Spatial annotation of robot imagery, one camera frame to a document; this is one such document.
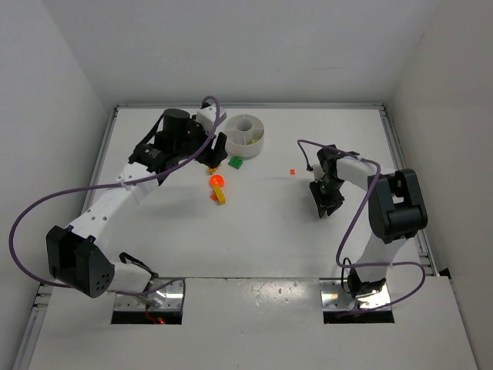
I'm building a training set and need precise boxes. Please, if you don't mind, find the yellow long lego brick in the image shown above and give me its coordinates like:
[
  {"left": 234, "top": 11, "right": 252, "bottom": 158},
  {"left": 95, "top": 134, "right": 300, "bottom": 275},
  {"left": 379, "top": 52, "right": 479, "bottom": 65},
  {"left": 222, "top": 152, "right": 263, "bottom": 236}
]
[{"left": 213, "top": 186, "right": 226, "bottom": 205}]

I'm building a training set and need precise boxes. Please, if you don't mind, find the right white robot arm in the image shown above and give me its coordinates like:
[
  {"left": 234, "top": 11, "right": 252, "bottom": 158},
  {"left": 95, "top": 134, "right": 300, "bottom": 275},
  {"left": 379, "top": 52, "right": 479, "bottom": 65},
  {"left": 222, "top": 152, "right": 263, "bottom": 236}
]
[{"left": 307, "top": 145, "right": 428, "bottom": 298}]

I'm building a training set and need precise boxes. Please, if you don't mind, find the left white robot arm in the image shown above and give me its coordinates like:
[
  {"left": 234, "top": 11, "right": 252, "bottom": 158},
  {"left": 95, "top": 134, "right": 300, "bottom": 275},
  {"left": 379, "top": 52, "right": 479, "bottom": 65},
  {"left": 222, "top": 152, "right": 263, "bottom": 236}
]
[{"left": 46, "top": 105, "right": 227, "bottom": 298}]

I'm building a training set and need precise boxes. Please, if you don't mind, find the green flat lego plate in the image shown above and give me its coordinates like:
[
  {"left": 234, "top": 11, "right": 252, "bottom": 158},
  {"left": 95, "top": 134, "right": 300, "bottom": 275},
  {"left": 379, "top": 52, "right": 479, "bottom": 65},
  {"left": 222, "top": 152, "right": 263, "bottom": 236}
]
[{"left": 228, "top": 156, "right": 243, "bottom": 169}]

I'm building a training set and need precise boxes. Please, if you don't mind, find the orange round lego piece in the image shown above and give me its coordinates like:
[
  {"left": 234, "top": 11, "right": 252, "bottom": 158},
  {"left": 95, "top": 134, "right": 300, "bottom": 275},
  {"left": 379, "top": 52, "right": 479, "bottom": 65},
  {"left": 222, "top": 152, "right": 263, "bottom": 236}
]
[{"left": 210, "top": 175, "right": 225, "bottom": 187}]

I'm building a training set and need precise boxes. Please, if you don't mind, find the white round divided container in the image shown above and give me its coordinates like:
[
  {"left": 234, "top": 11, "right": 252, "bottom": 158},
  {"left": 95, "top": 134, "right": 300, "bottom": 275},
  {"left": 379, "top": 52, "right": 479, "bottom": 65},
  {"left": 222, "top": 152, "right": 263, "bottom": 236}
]
[{"left": 223, "top": 114, "right": 265, "bottom": 159}]

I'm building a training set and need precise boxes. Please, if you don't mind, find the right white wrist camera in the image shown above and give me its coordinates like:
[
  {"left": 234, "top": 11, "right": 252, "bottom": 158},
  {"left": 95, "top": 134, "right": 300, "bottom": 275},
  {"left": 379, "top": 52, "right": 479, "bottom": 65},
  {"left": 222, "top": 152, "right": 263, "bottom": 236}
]
[{"left": 307, "top": 164, "right": 325, "bottom": 183}]

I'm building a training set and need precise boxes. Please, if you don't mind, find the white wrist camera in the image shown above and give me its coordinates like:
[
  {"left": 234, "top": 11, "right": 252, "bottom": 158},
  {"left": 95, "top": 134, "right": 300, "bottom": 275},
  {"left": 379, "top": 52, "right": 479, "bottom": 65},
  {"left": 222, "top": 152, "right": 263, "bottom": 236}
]
[
  {"left": 307, "top": 164, "right": 325, "bottom": 183},
  {"left": 194, "top": 106, "right": 216, "bottom": 135}
]

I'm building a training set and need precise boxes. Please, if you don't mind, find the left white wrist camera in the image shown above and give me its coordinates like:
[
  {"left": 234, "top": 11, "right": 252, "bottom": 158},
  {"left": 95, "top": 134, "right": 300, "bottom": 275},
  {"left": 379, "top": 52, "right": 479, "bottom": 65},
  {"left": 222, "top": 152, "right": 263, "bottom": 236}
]
[{"left": 194, "top": 106, "right": 216, "bottom": 135}]

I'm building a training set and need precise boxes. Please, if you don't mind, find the aluminium frame rail back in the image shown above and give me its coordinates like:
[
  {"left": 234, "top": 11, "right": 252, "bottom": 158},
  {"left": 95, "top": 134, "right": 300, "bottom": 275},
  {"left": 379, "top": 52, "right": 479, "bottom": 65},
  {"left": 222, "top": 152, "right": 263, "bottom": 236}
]
[{"left": 115, "top": 103, "right": 385, "bottom": 111}]

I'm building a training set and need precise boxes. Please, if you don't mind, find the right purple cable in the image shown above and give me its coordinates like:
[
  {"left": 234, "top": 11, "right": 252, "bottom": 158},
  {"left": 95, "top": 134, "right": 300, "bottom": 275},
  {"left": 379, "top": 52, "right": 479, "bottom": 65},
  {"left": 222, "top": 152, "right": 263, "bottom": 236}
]
[{"left": 296, "top": 138, "right": 427, "bottom": 318}]

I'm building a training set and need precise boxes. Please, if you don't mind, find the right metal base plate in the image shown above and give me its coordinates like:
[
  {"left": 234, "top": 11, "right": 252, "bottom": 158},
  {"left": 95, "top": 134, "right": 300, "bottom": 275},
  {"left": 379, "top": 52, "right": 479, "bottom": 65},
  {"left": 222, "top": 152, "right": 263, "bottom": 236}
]
[{"left": 319, "top": 279, "right": 391, "bottom": 313}]

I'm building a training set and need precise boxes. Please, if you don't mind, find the metal base plate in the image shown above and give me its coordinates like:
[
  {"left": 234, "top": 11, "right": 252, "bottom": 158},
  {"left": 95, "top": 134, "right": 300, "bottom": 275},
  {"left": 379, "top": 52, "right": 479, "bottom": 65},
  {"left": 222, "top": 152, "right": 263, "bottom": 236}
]
[
  {"left": 319, "top": 279, "right": 391, "bottom": 313},
  {"left": 114, "top": 278, "right": 186, "bottom": 313}
]

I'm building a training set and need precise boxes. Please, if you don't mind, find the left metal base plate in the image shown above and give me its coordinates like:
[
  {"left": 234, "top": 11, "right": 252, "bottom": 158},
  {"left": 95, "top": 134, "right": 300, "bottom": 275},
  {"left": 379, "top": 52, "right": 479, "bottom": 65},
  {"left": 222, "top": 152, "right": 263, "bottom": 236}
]
[{"left": 114, "top": 278, "right": 186, "bottom": 313}]

